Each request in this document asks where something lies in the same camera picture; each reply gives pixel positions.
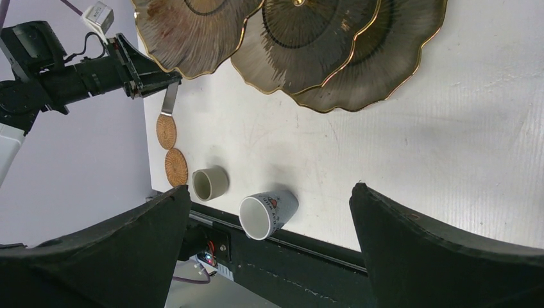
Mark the blue grey mug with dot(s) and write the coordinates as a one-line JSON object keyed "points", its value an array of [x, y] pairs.
{"points": [[264, 213]]}

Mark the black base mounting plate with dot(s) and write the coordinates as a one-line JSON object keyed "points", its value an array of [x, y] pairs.
{"points": [[289, 270]]}

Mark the pink handled metal tongs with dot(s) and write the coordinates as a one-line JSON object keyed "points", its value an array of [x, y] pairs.
{"points": [[170, 99]]}

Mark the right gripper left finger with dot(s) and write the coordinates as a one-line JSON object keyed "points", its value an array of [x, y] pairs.
{"points": [[125, 261]]}

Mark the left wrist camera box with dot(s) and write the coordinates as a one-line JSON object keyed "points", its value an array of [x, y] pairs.
{"points": [[98, 18]]}

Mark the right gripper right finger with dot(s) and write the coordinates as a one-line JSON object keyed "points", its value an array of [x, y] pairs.
{"points": [[414, 260]]}

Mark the grey small cup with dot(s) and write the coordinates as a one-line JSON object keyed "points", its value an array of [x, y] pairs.
{"points": [[210, 183]]}

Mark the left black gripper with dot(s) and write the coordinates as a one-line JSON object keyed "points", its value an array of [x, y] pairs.
{"points": [[124, 67]]}

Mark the left white cable duct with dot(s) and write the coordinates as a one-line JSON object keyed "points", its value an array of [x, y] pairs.
{"points": [[211, 264]]}

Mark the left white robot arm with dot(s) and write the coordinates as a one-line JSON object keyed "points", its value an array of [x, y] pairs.
{"points": [[31, 48]]}

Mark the three tier glass stand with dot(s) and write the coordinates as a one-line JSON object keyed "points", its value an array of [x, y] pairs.
{"points": [[325, 55]]}

